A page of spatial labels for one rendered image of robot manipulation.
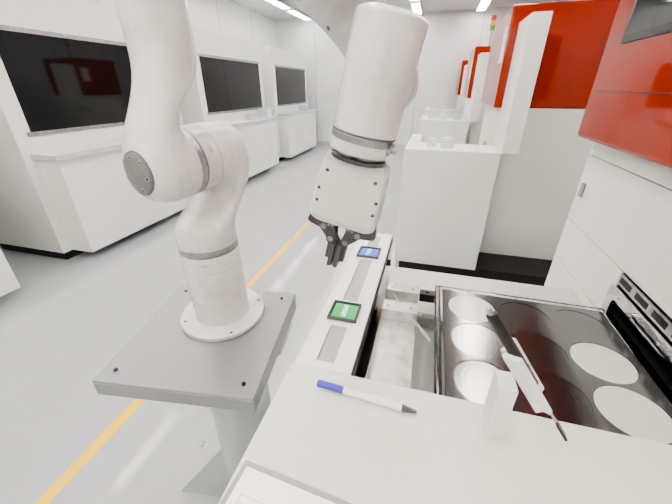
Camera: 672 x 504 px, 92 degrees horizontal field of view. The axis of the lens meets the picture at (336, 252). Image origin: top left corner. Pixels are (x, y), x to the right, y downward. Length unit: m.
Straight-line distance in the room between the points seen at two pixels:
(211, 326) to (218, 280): 0.12
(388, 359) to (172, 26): 0.65
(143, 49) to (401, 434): 0.64
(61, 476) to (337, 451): 1.52
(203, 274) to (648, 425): 0.78
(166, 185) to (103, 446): 1.44
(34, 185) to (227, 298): 2.84
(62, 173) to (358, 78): 3.03
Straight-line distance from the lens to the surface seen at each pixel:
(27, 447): 2.05
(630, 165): 1.04
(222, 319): 0.77
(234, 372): 0.69
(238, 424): 0.99
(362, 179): 0.44
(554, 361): 0.75
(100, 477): 1.78
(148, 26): 0.62
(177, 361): 0.75
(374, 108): 0.41
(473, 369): 0.66
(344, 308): 0.64
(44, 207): 3.50
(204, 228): 0.66
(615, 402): 0.72
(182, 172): 0.59
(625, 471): 0.54
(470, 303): 0.83
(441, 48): 8.48
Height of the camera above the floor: 1.35
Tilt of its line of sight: 27 degrees down
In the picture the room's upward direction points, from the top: straight up
